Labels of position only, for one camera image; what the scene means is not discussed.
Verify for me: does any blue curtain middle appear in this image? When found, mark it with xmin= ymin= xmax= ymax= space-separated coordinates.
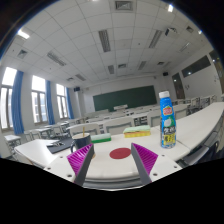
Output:
xmin=45 ymin=80 xmax=55 ymax=125

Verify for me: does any green and white sponge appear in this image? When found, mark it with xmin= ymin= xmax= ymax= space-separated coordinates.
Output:
xmin=91 ymin=133 xmax=111 ymax=143

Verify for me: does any blue curtain far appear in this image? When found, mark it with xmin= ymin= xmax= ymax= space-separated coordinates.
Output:
xmin=66 ymin=87 xmax=74 ymax=119

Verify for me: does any yellow and green sponge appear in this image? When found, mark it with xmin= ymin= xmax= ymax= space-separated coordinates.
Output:
xmin=123 ymin=125 xmax=151 ymax=138

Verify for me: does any black notebook on desk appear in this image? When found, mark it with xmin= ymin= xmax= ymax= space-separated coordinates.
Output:
xmin=47 ymin=138 xmax=73 ymax=154

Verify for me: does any white desk left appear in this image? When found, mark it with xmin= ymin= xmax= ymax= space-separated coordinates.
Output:
xmin=15 ymin=139 xmax=70 ymax=168

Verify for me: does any white long desk right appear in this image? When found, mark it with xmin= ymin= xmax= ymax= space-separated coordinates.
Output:
xmin=152 ymin=102 xmax=224 ymax=161

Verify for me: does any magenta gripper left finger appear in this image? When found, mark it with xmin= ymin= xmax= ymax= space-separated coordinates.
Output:
xmin=67 ymin=144 xmax=94 ymax=186

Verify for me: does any dark blue mug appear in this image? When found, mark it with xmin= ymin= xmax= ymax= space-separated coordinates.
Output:
xmin=70 ymin=133 xmax=91 ymax=152

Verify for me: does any blue curtain left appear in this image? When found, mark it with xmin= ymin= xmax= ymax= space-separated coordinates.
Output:
xmin=11 ymin=71 xmax=24 ymax=134

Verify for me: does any green chalkboard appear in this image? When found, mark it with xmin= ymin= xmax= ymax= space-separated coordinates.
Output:
xmin=93 ymin=86 xmax=157 ymax=112

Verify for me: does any blue plastic drink bottle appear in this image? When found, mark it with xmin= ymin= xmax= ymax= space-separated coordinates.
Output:
xmin=159 ymin=91 xmax=176 ymax=149

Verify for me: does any white desk in front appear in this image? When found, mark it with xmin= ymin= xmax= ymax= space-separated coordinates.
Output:
xmin=83 ymin=128 xmax=190 ymax=190

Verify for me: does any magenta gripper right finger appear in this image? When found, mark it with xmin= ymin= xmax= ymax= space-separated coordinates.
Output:
xmin=131 ymin=143 xmax=158 ymax=185

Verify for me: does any blue curtain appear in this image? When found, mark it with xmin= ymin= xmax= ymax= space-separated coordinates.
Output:
xmin=45 ymin=80 xmax=55 ymax=125
xmin=11 ymin=71 xmax=24 ymax=134
xmin=66 ymin=87 xmax=74 ymax=119

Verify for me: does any red round coaster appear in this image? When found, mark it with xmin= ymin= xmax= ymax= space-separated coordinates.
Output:
xmin=110 ymin=148 xmax=131 ymax=159

